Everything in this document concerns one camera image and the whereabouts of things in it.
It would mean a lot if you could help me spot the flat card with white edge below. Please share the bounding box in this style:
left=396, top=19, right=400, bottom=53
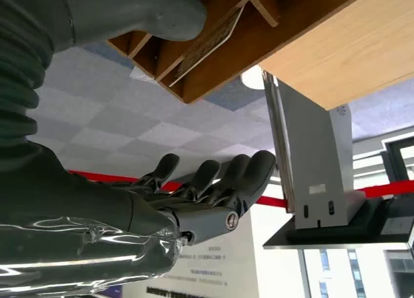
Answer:
left=168, top=6, right=246, bottom=88

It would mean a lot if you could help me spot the ribbed grey right arm sleeve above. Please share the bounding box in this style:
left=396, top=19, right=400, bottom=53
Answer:
left=0, top=0, right=67, bottom=162

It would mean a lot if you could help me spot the white notice board with text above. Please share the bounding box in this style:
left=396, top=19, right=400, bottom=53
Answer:
left=122, top=210, right=260, bottom=298

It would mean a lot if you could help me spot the round white disc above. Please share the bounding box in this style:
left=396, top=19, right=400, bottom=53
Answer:
left=240, top=65, right=267, bottom=91

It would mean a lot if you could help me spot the dark brown wooden slotted holder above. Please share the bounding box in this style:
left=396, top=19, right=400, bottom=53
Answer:
left=107, top=0, right=372, bottom=105

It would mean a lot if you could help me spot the grey-white metal stand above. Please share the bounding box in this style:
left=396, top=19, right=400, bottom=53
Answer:
left=262, top=70, right=366, bottom=231

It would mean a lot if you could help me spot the light wood desk panel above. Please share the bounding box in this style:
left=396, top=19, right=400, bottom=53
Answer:
left=259, top=0, right=414, bottom=111

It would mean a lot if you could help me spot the red barrier belt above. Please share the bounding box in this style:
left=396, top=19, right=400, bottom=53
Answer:
left=68, top=169, right=414, bottom=209

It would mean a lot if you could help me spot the black flat base plate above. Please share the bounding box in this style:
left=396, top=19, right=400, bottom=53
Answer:
left=262, top=197, right=414, bottom=251

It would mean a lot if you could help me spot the dark window frame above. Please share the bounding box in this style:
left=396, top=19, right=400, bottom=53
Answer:
left=381, top=135, right=414, bottom=182

